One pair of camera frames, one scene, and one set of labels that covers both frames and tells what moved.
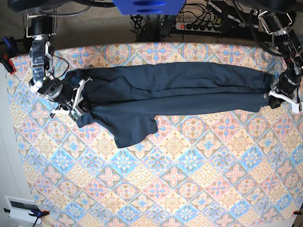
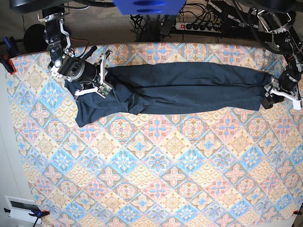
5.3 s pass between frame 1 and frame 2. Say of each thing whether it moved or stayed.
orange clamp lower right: stayed
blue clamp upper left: stayed
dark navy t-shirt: moved
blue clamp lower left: stayed
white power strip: stayed
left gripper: moved
